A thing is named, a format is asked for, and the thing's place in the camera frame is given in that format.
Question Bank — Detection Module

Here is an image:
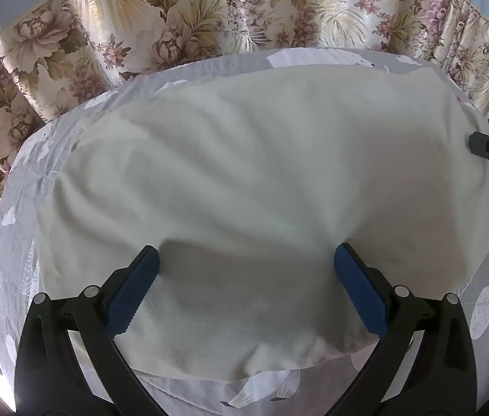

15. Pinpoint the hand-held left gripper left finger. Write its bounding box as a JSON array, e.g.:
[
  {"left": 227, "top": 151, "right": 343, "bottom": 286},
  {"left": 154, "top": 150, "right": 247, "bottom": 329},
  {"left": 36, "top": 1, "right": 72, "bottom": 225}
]
[{"left": 14, "top": 245, "right": 160, "bottom": 416}]

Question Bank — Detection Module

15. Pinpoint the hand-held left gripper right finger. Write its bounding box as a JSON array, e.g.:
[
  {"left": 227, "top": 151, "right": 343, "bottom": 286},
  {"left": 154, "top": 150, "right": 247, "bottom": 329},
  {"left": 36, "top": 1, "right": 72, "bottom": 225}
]
[{"left": 327, "top": 244, "right": 477, "bottom": 416}]

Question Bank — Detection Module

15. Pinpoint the pale green hooded sweatshirt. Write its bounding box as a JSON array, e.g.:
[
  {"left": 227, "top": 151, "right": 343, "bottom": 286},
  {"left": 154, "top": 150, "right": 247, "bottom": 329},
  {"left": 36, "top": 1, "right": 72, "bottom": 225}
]
[{"left": 37, "top": 58, "right": 489, "bottom": 384}]

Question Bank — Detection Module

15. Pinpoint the grey printed bed sheet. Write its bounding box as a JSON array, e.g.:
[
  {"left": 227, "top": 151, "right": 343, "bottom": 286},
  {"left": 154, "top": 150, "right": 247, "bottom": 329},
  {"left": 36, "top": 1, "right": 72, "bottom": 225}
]
[{"left": 0, "top": 47, "right": 489, "bottom": 416}]

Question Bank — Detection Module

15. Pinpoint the floral curtain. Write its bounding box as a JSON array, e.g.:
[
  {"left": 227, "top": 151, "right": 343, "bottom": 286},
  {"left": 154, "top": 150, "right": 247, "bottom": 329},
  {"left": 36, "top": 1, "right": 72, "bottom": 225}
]
[{"left": 0, "top": 0, "right": 489, "bottom": 278}]

